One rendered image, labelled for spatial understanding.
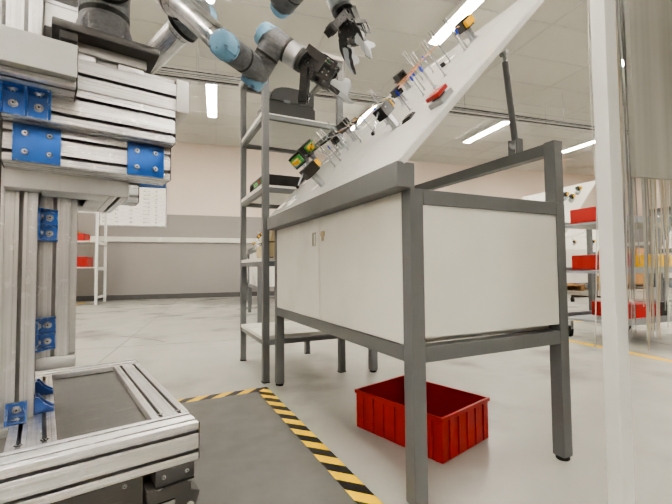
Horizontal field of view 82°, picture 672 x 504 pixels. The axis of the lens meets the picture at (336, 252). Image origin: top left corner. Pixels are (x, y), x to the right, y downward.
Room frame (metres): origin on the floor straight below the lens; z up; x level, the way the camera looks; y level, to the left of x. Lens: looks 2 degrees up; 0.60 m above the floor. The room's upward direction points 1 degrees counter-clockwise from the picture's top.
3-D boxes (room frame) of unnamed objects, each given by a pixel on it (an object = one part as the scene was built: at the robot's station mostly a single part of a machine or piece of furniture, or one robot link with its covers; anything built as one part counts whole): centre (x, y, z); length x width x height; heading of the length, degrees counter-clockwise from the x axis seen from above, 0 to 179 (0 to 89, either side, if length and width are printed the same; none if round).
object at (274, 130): (2.42, 0.29, 0.93); 0.61 x 0.51 x 1.85; 26
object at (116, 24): (0.98, 0.60, 1.21); 0.15 x 0.15 x 0.10
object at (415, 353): (1.63, -0.20, 0.40); 1.18 x 0.60 x 0.80; 26
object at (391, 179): (1.49, 0.08, 0.83); 1.18 x 0.06 x 0.06; 26
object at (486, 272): (1.63, -0.21, 0.60); 1.17 x 0.58 x 0.40; 26
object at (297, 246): (1.75, 0.18, 0.60); 0.55 x 0.02 x 0.39; 26
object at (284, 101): (2.30, 0.30, 1.56); 0.30 x 0.23 x 0.19; 117
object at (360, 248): (1.25, -0.06, 0.60); 0.55 x 0.03 x 0.39; 26
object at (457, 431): (1.44, -0.30, 0.07); 0.39 x 0.29 x 0.14; 41
